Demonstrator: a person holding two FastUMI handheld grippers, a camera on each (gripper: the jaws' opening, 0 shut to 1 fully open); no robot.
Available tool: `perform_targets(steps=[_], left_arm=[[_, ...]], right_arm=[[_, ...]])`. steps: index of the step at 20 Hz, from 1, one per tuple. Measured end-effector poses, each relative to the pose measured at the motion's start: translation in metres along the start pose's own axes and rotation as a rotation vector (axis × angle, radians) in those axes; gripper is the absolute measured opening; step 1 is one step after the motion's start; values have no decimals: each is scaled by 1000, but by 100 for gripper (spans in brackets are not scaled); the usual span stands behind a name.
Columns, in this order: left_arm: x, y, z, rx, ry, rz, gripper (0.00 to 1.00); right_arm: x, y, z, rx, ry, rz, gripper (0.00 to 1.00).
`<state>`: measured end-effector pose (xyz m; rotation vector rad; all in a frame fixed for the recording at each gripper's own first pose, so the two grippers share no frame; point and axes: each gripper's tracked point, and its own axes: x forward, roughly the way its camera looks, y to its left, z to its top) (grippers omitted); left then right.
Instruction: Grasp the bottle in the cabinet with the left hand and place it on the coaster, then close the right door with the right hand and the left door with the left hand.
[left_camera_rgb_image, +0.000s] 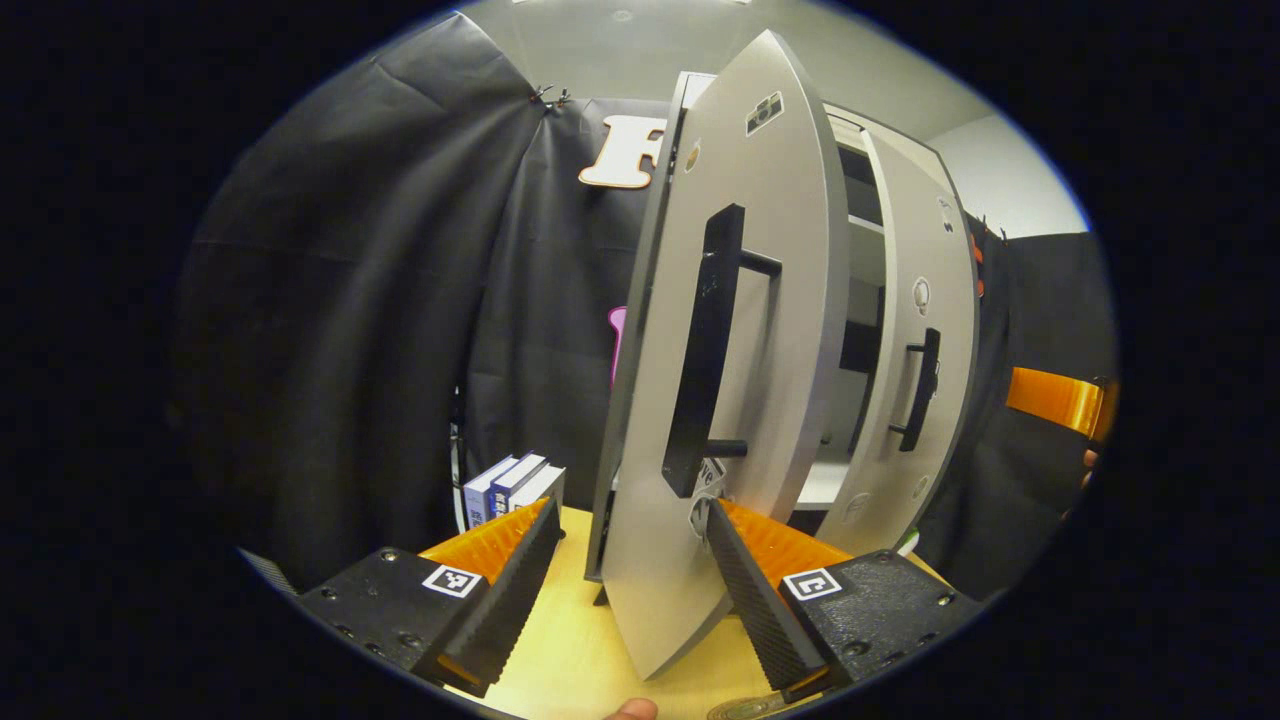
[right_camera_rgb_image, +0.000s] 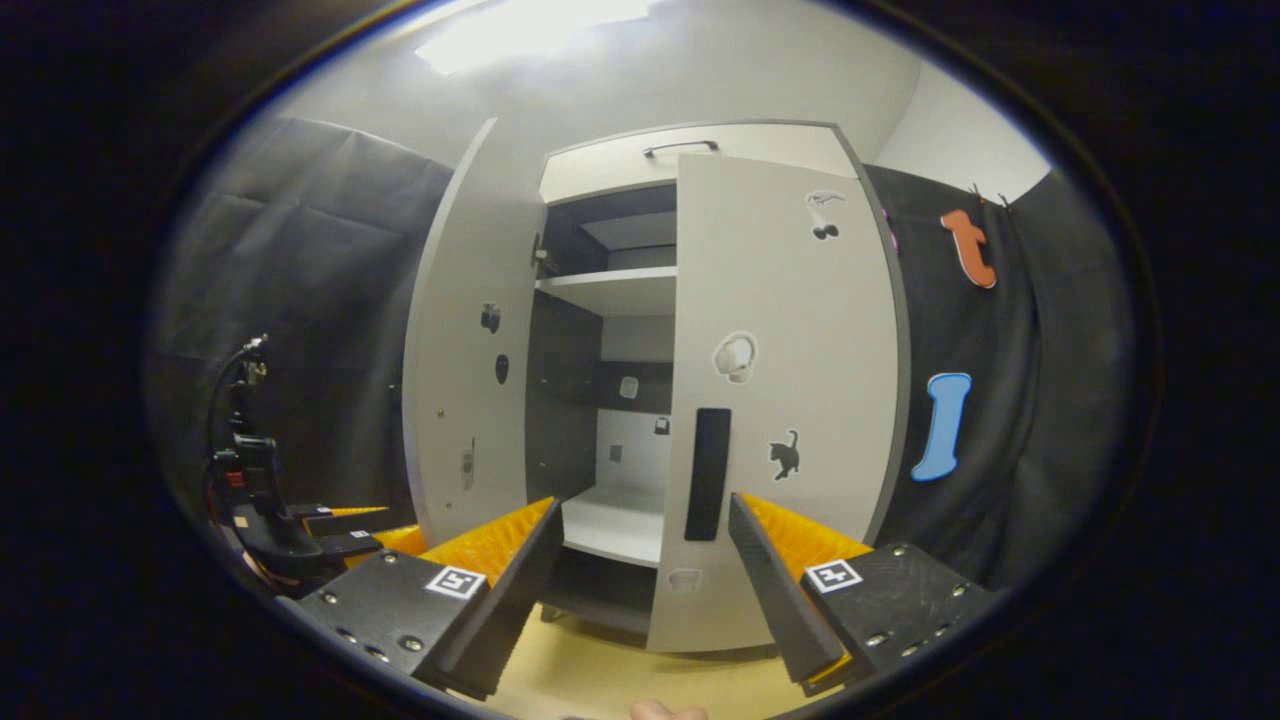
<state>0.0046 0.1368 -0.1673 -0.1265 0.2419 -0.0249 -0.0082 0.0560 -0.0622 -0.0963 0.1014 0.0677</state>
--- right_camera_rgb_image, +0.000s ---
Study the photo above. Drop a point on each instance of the metal door hinge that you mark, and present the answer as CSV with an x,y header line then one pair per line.
x,y
543,257

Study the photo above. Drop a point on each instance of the white cabinet shelf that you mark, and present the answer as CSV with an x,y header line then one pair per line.
x,y
620,525
620,290

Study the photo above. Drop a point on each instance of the dark grey cabinet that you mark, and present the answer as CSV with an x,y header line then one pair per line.
x,y
560,400

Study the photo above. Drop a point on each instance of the white cabinet drawer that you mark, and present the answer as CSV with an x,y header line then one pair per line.
x,y
600,165

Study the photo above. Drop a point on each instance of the white door with cat sticker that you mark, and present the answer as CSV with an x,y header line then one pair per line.
x,y
830,340

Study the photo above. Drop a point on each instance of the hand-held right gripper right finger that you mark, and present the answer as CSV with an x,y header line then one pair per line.
x,y
770,590

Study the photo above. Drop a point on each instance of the white door with phone sticker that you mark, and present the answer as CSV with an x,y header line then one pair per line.
x,y
450,400

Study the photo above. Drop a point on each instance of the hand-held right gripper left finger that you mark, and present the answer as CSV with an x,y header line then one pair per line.
x,y
520,590

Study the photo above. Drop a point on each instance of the black backdrop cloth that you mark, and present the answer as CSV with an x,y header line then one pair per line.
x,y
1050,400
320,300

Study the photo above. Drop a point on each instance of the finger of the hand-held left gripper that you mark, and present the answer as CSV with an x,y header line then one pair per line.
x,y
355,552
330,520

